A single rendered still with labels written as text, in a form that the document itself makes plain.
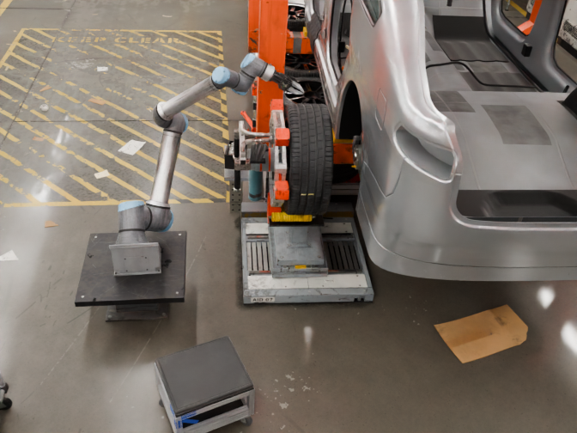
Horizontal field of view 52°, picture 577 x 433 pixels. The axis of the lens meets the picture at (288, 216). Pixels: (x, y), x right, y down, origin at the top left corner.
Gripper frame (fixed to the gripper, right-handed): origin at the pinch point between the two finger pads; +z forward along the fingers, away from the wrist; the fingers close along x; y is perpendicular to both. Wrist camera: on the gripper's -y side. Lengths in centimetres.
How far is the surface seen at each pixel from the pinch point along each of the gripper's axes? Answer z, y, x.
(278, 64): -11.7, -38.7, 0.4
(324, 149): 21.1, 27.1, -16.6
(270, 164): 5.1, 6.3, -44.8
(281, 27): -22.6, -34.2, 20.9
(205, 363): 7, 96, -124
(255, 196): 13, -14, -75
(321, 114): 14.5, 9.0, -4.1
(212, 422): 21, 113, -141
